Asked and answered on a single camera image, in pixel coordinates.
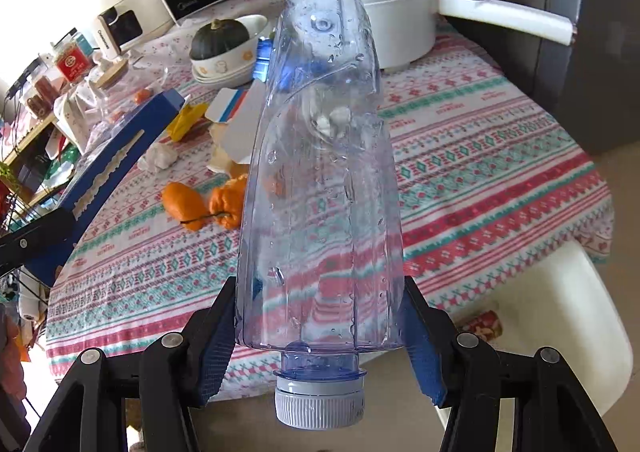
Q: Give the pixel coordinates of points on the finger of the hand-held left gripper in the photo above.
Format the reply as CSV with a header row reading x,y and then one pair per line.
x,y
100,172
40,237

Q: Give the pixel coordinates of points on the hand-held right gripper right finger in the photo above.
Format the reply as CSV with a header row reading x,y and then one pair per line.
x,y
422,357

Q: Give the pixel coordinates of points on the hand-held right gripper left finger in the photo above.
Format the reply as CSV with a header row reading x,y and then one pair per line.
x,y
215,357

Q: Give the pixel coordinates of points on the yellow wrapper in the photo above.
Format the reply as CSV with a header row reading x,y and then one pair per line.
x,y
186,122

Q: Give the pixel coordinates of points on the white trash bin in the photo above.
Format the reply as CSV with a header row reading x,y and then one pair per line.
x,y
575,312

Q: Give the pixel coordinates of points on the clear plastic bottle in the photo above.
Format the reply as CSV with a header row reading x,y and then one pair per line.
x,y
320,182

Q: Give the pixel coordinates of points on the white crumpled tissue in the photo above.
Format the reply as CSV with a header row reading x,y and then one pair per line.
x,y
156,158

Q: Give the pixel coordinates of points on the red gold wrapper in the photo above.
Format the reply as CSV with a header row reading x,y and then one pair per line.
x,y
480,327

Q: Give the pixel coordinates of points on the clear plastic bag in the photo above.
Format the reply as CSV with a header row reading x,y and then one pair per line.
x,y
100,102

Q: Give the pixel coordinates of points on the cluttered wooden shelf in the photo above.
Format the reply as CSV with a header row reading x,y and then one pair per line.
x,y
30,132

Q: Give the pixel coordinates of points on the small orange fruit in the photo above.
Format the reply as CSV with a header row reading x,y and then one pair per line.
x,y
144,95

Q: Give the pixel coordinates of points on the orange peel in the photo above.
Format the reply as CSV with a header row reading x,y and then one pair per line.
x,y
227,204
182,204

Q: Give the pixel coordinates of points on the jar with wooden lid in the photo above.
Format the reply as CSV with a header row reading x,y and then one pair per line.
x,y
112,74

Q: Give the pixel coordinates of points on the red tin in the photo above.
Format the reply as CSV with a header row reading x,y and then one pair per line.
x,y
72,64

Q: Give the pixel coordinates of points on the white striped carton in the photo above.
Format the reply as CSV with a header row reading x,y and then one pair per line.
x,y
237,132

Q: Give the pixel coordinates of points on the white plate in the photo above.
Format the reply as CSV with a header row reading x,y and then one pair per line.
x,y
220,79

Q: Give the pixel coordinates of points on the white printed bowl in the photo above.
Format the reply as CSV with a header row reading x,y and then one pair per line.
x,y
235,59

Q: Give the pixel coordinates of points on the dark green squash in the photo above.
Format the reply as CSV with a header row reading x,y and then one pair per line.
x,y
217,39

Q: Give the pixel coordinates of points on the patterned tablecloth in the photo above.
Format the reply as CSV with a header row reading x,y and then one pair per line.
x,y
475,157

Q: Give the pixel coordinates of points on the grey refrigerator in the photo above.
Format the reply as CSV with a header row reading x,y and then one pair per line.
x,y
590,57

